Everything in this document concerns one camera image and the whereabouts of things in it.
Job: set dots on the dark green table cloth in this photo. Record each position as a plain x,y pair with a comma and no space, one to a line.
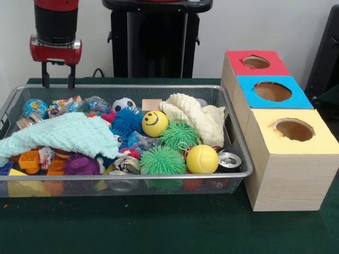
159,225

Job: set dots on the mint knitted cloth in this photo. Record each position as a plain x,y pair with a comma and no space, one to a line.
66,132

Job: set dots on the blue globe ball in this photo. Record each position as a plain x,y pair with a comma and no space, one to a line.
35,108

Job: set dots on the yellow tennis ball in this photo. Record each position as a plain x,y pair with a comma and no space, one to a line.
202,158

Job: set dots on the black panel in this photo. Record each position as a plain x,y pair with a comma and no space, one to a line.
325,53

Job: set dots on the blue spiky rubber ball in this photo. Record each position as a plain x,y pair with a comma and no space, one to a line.
127,119

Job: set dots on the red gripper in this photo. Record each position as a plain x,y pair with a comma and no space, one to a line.
55,54

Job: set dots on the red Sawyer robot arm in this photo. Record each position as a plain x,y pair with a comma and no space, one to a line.
55,21

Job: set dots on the clear mesh bin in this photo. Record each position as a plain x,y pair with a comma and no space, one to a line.
185,185

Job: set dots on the crushed drink can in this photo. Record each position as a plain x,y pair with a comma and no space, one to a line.
229,161

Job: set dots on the yellow smiley ball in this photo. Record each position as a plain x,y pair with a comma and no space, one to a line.
155,123

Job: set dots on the wooden box with three holes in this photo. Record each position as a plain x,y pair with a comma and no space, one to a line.
288,174

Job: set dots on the colourful polka dot cloth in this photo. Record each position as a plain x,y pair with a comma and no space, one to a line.
64,104

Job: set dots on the green spiky rubber ball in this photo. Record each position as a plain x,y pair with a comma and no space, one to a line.
179,133
162,160

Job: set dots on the cream waffle cloth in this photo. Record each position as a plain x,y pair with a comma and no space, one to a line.
201,119

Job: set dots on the small soccer ball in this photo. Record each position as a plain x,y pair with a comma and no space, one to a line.
124,105

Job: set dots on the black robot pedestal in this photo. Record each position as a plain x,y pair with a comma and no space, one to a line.
156,39

